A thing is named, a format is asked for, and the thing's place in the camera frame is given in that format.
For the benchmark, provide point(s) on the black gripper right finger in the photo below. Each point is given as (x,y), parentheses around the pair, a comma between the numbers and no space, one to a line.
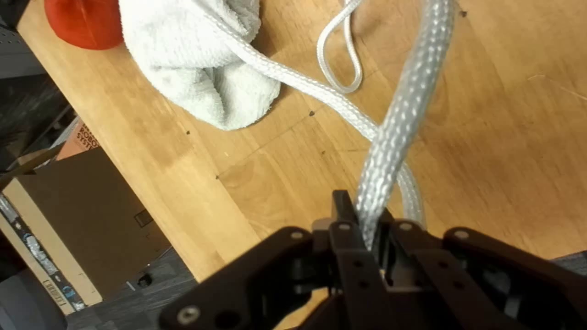
(428,283)

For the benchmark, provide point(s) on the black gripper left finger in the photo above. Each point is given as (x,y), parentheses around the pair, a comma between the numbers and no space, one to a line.
(360,281)

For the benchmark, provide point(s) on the white towel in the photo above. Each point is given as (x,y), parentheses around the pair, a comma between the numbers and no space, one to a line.
(188,63)

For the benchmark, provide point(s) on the red plush tomato toy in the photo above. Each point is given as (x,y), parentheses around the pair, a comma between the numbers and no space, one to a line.
(90,24)

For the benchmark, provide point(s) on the cardboard box on floor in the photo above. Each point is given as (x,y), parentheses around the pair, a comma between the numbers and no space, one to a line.
(79,228)

